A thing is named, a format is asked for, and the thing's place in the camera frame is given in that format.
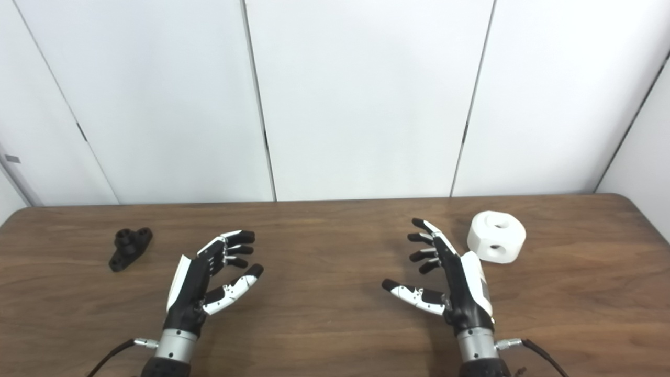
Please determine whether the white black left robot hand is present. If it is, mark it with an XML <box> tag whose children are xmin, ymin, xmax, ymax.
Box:
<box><xmin>163</xmin><ymin>229</ymin><xmax>264</xmax><ymax>338</ymax></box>

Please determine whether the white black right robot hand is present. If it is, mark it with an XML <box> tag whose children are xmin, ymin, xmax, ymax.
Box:
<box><xmin>381</xmin><ymin>218</ymin><xmax>496</xmax><ymax>337</ymax></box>

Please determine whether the round white plastic piece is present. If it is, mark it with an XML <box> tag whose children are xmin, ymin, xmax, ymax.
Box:
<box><xmin>467</xmin><ymin>210</ymin><xmax>526</xmax><ymax>264</ymax></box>

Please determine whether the black flanged holder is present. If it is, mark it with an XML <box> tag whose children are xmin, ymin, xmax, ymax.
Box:
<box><xmin>108</xmin><ymin>227</ymin><xmax>153</xmax><ymax>272</ymax></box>

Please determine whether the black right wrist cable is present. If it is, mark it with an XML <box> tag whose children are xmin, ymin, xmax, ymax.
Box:
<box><xmin>495</xmin><ymin>338</ymin><xmax>570</xmax><ymax>377</ymax></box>

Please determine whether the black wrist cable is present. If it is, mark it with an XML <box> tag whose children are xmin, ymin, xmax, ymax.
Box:
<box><xmin>85</xmin><ymin>338</ymin><xmax>159</xmax><ymax>377</ymax></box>
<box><xmin>495</xmin><ymin>338</ymin><xmax>570</xmax><ymax>377</ymax></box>

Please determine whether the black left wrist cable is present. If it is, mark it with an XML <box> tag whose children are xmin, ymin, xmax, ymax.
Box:
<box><xmin>85</xmin><ymin>338</ymin><xmax>159</xmax><ymax>377</ymax></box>

